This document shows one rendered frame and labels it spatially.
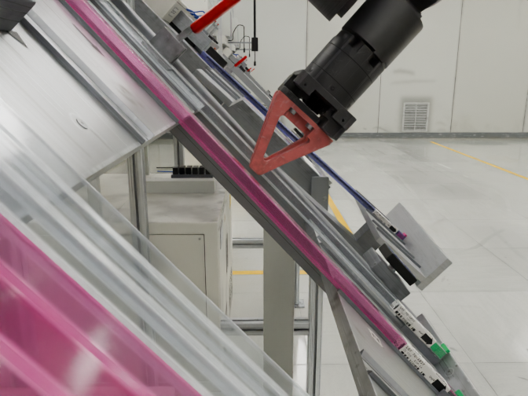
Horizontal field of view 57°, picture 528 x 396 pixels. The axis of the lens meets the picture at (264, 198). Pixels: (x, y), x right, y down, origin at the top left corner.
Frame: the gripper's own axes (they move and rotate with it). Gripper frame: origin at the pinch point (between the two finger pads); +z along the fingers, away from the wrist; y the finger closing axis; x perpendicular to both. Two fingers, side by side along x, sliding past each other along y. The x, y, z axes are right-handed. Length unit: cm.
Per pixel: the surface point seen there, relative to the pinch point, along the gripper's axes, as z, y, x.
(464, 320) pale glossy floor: 8, -142, 129
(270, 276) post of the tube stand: 19.0, -38.4, 20.7
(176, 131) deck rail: 4.5, -8.2, -8.5
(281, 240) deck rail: 6.2, -8.3, 9.3
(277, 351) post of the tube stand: 30, -39, 32
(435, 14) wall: -274, -745, 138
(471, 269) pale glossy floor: -12, -198, 149
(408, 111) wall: -141, -747, 214
